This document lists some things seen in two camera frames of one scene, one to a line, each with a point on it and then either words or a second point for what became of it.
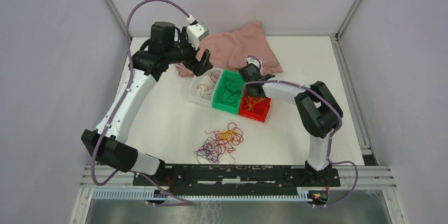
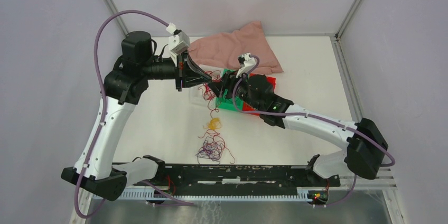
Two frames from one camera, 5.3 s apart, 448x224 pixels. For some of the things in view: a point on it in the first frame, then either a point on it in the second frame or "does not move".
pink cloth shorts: (233, 48) does not move
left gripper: (194, 63) to (186, 70)
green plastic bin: (228, 94) does not move
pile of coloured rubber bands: (222, 142) to (213, 148)
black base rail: (212, 179) does not move
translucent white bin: (201, 88) does not move
